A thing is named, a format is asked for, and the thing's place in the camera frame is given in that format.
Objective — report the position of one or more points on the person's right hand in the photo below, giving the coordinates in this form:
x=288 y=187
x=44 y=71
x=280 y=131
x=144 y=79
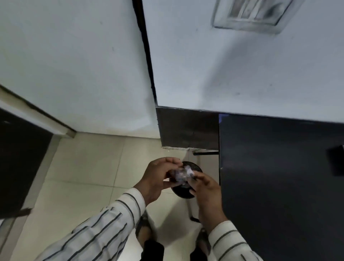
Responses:
x=211 y=195

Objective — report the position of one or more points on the person's left hand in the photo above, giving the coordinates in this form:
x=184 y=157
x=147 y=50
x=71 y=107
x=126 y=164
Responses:
x=151 y=182

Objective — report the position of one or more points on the person's right fingers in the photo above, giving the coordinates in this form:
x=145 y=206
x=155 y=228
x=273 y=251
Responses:
x=200 y=178

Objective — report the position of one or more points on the person's left thumb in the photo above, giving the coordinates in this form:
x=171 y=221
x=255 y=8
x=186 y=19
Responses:
x=172 y=184

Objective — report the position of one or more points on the clear plastic wrapper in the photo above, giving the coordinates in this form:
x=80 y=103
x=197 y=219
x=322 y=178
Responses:
x=182 y=175

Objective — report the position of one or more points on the person's right forearm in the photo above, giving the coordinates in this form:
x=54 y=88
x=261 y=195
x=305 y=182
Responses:
x=228 y=242

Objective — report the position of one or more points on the person's left forearm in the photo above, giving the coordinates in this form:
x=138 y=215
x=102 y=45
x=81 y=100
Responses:
x=99 y=231

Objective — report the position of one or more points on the black round waste bin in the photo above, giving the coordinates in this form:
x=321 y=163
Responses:
x=188 y=194

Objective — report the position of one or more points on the black skirting panel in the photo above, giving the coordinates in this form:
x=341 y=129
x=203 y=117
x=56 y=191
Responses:
x=188 y=129

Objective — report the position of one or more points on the person's left sandal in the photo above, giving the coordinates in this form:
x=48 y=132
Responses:
x=145 y=231

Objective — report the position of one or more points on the person's sandal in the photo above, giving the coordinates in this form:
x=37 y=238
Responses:
x=145 y=231
x=203 y=240

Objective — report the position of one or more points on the person's right sandal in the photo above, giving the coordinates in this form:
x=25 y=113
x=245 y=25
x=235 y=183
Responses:
x=203 y=240

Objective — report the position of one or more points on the person's black trousers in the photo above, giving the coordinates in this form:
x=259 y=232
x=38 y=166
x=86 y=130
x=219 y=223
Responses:
x=153 y=251

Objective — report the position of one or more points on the black table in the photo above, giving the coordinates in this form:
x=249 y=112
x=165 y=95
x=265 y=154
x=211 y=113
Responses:
x=279 y=188

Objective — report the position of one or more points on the dark wooden door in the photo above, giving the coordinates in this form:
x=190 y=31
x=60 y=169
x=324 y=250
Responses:
x=21 y=161

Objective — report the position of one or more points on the black metal table frame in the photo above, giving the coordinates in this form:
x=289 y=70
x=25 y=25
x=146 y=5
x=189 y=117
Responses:
x=205 y=153

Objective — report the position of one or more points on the beige door frame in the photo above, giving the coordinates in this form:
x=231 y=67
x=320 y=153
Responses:
x=40 y=115

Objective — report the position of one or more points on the white wall switch panel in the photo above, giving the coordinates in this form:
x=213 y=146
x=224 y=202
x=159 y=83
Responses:
x=251 y=14

